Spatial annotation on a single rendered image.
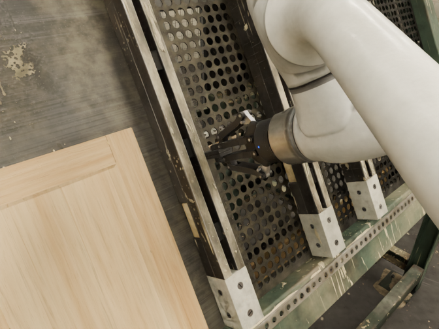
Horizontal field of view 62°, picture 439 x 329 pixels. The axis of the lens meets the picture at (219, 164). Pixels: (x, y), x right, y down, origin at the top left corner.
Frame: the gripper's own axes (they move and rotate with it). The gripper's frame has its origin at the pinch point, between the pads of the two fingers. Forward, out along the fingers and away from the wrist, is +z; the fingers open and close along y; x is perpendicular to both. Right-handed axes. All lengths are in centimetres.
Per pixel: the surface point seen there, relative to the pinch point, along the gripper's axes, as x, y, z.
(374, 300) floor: -105, -112, 57
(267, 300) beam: -4.1, -38.0, 5.9
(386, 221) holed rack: -56, -41, 4
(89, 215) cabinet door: 26.2, -2.3, 6.8
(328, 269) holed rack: -24.1, -40.6, 3.2
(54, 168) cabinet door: 28.7, 7.9, 6.5
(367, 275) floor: -118, -106, 67
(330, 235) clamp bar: -27.0, -32.0, 1.5
